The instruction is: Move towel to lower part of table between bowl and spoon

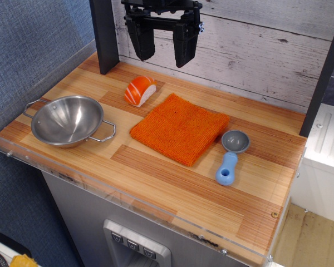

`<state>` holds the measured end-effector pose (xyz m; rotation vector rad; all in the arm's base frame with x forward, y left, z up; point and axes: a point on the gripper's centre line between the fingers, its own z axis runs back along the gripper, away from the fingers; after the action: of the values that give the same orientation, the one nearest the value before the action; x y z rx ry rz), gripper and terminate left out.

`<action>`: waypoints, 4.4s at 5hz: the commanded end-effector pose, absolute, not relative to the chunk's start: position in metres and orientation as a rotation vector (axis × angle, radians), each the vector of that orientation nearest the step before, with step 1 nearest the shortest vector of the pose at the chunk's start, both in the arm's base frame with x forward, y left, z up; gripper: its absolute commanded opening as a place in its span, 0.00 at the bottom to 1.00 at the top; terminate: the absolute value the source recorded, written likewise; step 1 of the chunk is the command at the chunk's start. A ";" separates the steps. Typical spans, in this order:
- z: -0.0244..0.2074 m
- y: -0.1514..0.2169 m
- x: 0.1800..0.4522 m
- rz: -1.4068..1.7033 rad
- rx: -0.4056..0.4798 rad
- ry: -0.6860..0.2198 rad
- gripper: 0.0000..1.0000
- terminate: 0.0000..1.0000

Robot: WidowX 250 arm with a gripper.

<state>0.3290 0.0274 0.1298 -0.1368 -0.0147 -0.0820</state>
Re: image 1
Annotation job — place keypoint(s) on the clear acrylic table guard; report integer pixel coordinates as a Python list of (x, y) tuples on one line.
[(239, 220)]

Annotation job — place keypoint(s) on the toy salmon sushi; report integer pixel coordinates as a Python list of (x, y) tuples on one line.
[(140, 90)]

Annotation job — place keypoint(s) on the black upright post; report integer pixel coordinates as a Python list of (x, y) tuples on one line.
[(319, 92), (105, 34)]

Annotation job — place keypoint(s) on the black upright post right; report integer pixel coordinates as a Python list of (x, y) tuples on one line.
[(319, 92)]

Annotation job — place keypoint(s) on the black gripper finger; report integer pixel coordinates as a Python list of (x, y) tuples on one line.
[(142, 37), (185, 37)]

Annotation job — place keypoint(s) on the silver dispenser button panel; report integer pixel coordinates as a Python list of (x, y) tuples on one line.
[(129, 248)]

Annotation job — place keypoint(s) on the yellow object bottom left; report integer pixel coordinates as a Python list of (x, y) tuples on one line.
[(23, 261)]

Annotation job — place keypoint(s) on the black upright post left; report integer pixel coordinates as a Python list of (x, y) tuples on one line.
[(105, 34)]

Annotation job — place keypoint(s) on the stainless steel bowl with handles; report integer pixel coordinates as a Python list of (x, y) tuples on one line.
[(67, 121)]

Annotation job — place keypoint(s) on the white plastic side unit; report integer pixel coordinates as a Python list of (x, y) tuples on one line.
[(313, 187)]

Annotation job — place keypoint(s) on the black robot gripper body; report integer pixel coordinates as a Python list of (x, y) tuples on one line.
[(164, 15)]

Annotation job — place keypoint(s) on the blue grey toy spoon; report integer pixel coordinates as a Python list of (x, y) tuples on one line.
[(234, 142)]

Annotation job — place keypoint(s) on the grey toy fridge cabinet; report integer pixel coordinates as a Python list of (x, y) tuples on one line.
[(84, 214)]

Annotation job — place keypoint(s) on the orange knitted towel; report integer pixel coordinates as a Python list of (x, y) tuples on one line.
[(179, 129)]

